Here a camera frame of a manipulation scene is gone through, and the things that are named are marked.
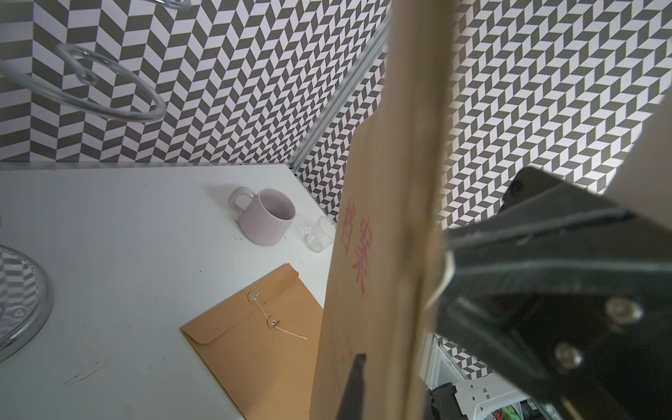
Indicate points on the clear drinking glass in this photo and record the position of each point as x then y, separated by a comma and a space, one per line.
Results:
319, 237

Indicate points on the brown kraft file bag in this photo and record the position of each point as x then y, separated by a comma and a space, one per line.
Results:
261, 345

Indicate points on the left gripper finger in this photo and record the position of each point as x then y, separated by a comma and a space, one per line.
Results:
352, 401

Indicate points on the pale pink ceramic mug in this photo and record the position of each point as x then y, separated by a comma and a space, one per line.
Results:
264, 217

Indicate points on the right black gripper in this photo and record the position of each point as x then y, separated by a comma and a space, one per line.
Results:
567, 295

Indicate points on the chrome wire glass rack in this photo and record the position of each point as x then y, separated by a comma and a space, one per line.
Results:
64, 49

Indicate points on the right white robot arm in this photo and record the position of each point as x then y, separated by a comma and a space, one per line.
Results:
472, 399

